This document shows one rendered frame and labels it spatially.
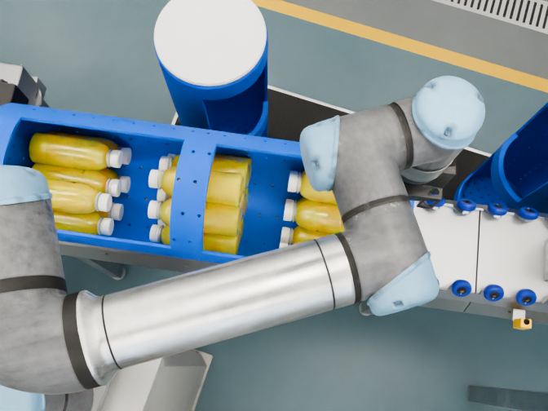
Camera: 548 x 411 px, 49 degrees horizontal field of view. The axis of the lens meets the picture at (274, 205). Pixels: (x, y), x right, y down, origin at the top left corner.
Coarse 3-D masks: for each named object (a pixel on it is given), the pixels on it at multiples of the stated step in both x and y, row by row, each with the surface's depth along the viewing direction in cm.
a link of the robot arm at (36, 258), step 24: (0, 168) 60; (24, 168) 63; (0, 192) 59; (24, 192) 60; (48, 192) 64; (0, 216) 58; (24, 216) 59; (48, 216) 62; (0, 240) 57; (24, 240) 58; (48, 240) 61; (0, 264) 56; (24, 264) 57; (48, 264) 59; (0, 288) 55; (24, 288) 56; (48, 288) 58
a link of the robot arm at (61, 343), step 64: (256, 256) 60; (320, 256) 59; (384, 256) 59; (0, 320) 54; (64, 320) 55; (128, 320) 56; (192, 320) 57; (256, 320) 58; (0, 384) 57; (64, 384) 56
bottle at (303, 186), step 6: (300, 180) 129; (306, 180) 128; (300, 186) 129; (306, 186) 128; (300, 192) 130; (306, 192) 128; (312, 192) 128; (318, 192) 127; (324, 192) 127; (330, 192) 127; (312, 198) 129; (318, 198) 128; (324, 198) 128; (330, 198) 128; (336, 204) 129
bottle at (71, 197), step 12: (48, 180) 126; (60, 180) 127; (60, 192) 125; (72, 192) 125; (84, 192) 125; (96, 192) 127; (60, 204) 125; (72, 204) 125; (84, 204) 125; (96, 204) 126
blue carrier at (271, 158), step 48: (0, 144) 118; (144, 144) 140; (192, 144) 120; (240, 144) 121; (288, 144) 123; (144, 192) 144; (192, 192) 116; (288, 192) 143; (96, 240) 124; (144, 240) 136; (192, 240) 119
